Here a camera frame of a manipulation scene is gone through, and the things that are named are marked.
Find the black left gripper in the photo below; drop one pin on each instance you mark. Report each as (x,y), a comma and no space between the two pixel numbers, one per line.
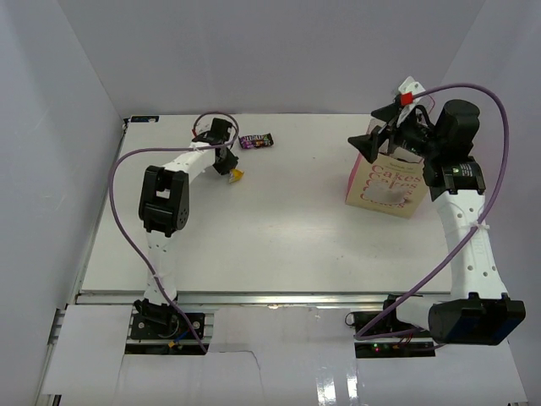
(231,162)

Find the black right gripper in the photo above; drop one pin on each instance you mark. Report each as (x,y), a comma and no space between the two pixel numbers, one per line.
(369,144)

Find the yellow candy bar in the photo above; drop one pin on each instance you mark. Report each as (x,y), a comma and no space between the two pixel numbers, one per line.
(235,175)

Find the beige paper cakes bag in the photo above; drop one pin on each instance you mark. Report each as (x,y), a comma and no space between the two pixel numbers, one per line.
(393,184)

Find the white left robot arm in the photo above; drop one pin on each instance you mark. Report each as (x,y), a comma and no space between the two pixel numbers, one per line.
(164,211)

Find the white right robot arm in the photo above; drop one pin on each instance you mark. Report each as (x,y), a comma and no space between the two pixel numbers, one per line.
(478,309)

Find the purple candy bag small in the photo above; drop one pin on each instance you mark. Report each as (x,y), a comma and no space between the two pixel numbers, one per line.
(255,141)

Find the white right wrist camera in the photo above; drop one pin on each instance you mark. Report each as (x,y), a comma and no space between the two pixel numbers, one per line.
(408,97)

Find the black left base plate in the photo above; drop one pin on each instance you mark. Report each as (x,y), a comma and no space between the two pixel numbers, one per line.
(145,329)

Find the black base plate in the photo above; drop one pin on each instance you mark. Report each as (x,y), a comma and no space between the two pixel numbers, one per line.
(145,329)
(358,319)

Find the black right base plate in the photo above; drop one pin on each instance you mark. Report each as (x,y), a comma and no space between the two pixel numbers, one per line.
(358,319)

